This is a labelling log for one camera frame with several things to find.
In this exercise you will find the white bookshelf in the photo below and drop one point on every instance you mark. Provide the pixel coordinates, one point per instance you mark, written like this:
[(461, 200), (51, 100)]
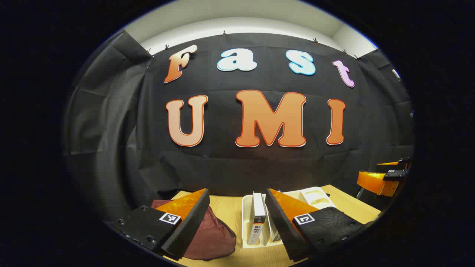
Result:
[(315, 196)]

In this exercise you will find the maroon schoolbag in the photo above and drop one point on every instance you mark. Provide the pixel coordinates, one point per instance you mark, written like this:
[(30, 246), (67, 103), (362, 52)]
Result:
[(211, 237)]

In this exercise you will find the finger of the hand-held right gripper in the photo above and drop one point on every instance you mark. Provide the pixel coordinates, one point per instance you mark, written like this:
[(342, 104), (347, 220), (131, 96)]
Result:
[(374, 181), (402, 161)]

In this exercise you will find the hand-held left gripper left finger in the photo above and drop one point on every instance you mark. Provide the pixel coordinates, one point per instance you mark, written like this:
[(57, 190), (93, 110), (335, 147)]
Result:
[(193, 222)]

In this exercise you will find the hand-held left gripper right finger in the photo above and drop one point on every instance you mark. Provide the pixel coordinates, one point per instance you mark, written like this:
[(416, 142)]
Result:
[(282, 222)]

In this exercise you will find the black and white book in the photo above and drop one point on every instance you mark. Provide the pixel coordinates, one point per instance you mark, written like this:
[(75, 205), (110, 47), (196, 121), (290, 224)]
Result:
[(258, 211)]

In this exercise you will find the black backdrop cloth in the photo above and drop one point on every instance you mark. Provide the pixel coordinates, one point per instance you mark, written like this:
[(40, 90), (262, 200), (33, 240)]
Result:
[(222, 167)]

